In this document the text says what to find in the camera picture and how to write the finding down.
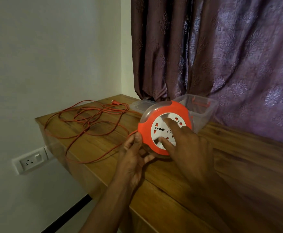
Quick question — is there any person's right hand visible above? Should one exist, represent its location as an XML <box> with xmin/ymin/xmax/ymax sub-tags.
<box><xmin>158</xmin><ymin>118</ymin><xmax>215</xmax><ymax>185</ymax></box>

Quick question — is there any person's left hand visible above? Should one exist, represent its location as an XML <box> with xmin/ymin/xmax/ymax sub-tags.
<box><xmin>113</xmin><ymin>131</ymin><xmax>155</xmax><ymax>192</ymax></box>

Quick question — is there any clear plastic storage box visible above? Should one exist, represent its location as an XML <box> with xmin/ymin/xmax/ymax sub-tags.
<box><xmin>172</xmin><ymin>94</ymin><xmax>219</xmax><ymax>134</ymax></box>

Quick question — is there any orange extension cord reel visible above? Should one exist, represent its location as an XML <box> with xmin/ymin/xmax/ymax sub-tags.
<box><xmin>137</xmin><ymin>100</ymin><xmax>193</xmax><ymax>159</ymax></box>

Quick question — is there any orange power cord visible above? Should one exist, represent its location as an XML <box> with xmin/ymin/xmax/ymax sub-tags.
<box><xmin>43</xmin><ymin>100</ymin><xmax>142</xmax><ymax>164</ymax></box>

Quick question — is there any person's left forearm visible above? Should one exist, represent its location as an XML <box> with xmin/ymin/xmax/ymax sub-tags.
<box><xmin>79</xmin><ymin>177</ymin><xmax>142</xmax><ymax>233</ymax></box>

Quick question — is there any clear plastic box lid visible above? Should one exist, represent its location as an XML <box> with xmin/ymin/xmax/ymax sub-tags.
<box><xmin>129</xmin><ymin>99</ymin><xmax>156</xmax><ymax>114</ymax></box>

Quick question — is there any purple patterned curtain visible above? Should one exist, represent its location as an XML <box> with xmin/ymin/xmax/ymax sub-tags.
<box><xmin>130</xmin><ymin>0</ymin><xmax>283</xmax><ymax>147</ymax></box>

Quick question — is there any white wall socket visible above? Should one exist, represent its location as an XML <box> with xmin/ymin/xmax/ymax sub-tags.
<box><xmin>11</xmin><ymin>146</ymin><xmax>54</xmax><ymax>175</ymax></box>

